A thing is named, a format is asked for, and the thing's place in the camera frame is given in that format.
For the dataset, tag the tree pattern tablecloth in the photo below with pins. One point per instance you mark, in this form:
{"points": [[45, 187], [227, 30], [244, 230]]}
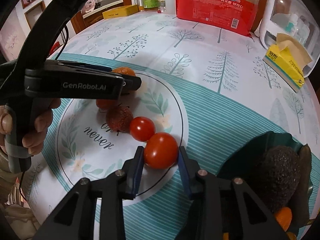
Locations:
{"points": [[230, 95]]}

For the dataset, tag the yellow tissue pack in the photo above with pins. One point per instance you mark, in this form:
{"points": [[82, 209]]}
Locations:
{"points": [[287, 57]]}

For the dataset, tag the red paper cup package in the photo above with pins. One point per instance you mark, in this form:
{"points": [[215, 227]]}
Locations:
{"points": [[233, 15]]}

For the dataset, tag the white round floral placemat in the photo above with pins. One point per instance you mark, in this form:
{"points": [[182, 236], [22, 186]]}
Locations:
{"points": [[87, 147]]}

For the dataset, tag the large red cherry tomato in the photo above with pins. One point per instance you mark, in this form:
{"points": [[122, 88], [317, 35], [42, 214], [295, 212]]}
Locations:
{"points": [[161, 151]]}

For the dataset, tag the dark green scalloped plate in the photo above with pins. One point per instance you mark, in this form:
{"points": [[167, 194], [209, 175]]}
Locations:
{"points": [[247, 163]]}

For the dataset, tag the person left hand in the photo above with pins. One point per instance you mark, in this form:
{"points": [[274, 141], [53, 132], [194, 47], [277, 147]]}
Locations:
{"points": [[33, 141]]}

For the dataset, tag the medium orange tangerine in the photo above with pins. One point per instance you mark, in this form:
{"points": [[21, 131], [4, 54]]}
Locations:
{"points": [[124, 71]]}

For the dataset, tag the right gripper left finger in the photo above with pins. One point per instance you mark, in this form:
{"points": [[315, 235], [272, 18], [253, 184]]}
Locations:
{"points": [[74, 216]]}

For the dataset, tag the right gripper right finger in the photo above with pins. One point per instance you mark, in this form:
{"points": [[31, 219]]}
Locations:
{"points": [[223, 209]]}

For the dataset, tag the large orange tangerine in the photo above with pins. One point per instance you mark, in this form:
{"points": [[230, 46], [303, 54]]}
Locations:
{"points": [[284, 217]]}

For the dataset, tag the overripe brown banana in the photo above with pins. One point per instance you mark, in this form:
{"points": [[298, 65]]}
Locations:
{"points": [[301, 197]]}

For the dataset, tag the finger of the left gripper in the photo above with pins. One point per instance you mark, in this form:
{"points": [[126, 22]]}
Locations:
{"points": [[131, 83], [76, 64]]}

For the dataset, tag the yellow flat box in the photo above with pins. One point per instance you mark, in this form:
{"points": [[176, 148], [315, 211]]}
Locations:
{"points": [[122, 11]]}

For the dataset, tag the white cosmetic storage box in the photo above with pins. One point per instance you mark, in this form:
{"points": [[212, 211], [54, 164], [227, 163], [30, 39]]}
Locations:
{"points": [[291, 17]]}

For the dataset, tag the brown lychee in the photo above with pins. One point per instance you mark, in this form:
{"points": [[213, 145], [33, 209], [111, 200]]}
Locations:
{"points": [[118, 119]]}

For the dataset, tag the small red cherry tomato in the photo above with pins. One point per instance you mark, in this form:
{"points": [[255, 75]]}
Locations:
{"points": [[142, 128]]}

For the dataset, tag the dark avocado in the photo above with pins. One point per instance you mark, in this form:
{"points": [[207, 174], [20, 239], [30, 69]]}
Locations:
{"points": [[282, 167]]}

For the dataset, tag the small metal can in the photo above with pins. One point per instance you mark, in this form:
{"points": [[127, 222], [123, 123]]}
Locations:
{"points": [[140, 4]]}

